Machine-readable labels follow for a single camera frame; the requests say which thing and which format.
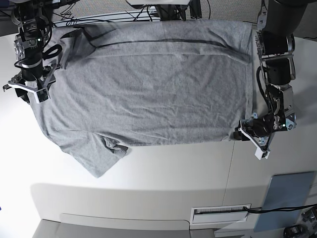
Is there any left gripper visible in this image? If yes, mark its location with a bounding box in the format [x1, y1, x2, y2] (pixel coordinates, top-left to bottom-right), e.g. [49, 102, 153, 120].
[233, 113, 296, 150]

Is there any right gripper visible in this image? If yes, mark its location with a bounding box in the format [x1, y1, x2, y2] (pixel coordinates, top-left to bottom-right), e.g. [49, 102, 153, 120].
[2, 61, 62, 103]

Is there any grey T-shirt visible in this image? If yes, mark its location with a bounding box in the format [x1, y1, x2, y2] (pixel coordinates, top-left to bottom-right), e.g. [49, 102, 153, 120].
[30, 20, 253, 178]

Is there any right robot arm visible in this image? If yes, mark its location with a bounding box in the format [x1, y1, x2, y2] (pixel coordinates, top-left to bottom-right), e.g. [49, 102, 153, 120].
[3, 0, 62, 104]

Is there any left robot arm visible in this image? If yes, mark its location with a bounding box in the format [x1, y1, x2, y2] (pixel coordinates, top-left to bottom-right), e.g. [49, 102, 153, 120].
[233, 0, 310, 160]

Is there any blue-grey flat panel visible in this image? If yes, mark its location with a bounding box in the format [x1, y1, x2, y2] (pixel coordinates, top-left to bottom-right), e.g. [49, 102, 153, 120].
[254, 171, 315, 233]

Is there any black device on floor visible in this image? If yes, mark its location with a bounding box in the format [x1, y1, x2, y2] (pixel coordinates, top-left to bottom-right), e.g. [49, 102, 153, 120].
[283, 224, 308, 238]

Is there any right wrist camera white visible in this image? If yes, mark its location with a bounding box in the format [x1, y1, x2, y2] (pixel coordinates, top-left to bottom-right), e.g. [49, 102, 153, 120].
[34, 88, 50, 104]

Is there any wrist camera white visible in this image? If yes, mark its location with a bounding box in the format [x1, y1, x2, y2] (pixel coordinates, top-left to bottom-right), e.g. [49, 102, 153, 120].
[34, 88, 50, 104]
[255, 148, 270, 160]

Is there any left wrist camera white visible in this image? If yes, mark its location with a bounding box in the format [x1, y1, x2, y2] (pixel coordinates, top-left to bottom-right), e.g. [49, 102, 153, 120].
[255, 148, 270, 160]

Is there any black cable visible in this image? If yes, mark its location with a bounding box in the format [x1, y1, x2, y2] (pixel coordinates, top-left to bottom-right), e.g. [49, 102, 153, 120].
[243, 203, 317, 214]

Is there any white cable grommet tray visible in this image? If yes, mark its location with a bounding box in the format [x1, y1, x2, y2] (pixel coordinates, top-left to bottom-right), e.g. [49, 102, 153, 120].
[190, 204, 251, 225]

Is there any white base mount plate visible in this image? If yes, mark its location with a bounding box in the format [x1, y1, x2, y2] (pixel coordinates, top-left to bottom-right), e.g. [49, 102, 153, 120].
[126, 0, 190, 5]

